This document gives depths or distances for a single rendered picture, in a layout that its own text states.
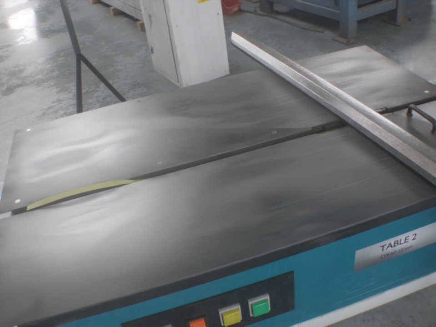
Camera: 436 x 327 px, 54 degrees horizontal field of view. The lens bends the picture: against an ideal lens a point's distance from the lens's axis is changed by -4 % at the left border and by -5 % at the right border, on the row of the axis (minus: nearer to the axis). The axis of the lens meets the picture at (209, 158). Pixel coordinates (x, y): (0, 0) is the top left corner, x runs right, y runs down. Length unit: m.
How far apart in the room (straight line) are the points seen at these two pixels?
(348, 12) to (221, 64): 1.00
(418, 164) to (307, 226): 0.22
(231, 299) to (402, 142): 0.37
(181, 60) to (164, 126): 1.84
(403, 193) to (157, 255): 0.37
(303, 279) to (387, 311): 0.82
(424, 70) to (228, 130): 2.20
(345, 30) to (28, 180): 2.79
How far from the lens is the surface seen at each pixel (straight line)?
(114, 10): 4.90
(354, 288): 0.75
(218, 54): 2.85
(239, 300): 0.65
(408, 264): 0.79
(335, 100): 0.90
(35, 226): 0.75
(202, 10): 2.73
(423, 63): 3.03
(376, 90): 0.98
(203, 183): 0.72
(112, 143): 0.89
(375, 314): 1.46
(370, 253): 0.71
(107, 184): 0.77
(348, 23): 3.31
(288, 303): 0.70
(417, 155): 0.75
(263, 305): 0.66
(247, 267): 0.60
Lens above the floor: 1.17
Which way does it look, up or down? 34 degrees down
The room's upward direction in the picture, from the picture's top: 9 degrees counter-clockwise
